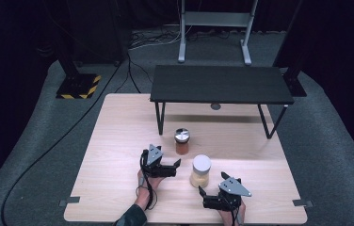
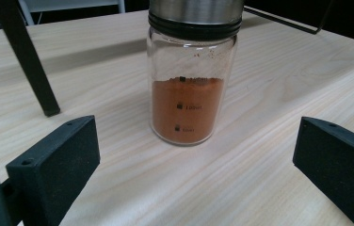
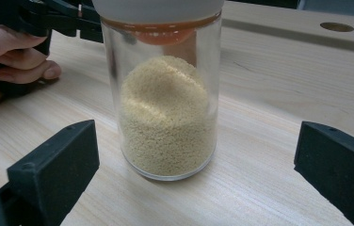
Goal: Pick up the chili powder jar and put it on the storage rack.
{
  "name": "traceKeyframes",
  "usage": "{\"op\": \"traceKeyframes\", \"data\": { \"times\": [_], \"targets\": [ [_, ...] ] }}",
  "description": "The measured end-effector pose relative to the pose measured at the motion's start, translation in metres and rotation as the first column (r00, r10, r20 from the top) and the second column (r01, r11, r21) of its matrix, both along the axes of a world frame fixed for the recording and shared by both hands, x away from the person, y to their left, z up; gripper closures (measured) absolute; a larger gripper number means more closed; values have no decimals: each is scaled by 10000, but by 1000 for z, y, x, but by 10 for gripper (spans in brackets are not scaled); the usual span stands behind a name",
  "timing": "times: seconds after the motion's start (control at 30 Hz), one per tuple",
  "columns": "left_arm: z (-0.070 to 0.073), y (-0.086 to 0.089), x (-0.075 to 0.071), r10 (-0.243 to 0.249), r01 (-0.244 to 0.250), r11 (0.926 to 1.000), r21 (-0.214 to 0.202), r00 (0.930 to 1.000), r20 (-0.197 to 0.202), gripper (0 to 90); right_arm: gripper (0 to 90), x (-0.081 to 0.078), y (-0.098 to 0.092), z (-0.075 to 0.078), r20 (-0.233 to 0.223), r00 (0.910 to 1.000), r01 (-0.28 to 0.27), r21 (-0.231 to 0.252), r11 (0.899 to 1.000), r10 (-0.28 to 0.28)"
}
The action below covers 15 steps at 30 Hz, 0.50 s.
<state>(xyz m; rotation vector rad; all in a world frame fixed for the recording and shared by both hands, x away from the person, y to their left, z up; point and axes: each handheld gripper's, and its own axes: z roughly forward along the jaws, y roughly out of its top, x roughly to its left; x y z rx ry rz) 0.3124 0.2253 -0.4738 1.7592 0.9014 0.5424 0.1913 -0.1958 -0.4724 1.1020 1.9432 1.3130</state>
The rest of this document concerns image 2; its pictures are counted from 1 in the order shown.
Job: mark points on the glass jar with red powder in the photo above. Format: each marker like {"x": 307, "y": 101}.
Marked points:
{"x": 187, "y": 106}

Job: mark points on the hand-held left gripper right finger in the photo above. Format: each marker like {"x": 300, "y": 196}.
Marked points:
{"x": 338, "y": 163}

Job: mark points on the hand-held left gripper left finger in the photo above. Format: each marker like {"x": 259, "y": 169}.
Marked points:
{"x": 56, "y": 163}

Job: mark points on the black shelf with hairpin legs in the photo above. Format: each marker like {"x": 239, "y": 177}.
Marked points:
{"x": 24, "y": 53}

